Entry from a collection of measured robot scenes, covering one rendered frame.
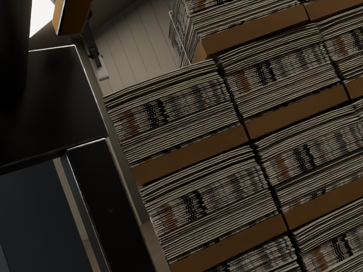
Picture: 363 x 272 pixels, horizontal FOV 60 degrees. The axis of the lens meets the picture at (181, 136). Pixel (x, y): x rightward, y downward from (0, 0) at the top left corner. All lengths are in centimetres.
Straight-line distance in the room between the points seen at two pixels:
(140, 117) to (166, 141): 8
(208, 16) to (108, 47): 411
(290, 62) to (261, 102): 14
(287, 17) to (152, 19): 373
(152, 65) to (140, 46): 32
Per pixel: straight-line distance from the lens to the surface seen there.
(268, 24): 86
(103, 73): 95
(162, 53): 437
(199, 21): 83
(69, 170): 38
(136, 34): 463
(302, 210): 81
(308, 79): 87
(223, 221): 75
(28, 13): 26
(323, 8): 97
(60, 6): 35
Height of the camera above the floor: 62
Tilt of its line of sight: 4 degrees up
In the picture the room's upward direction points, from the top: 22 degrees counter-clockwise
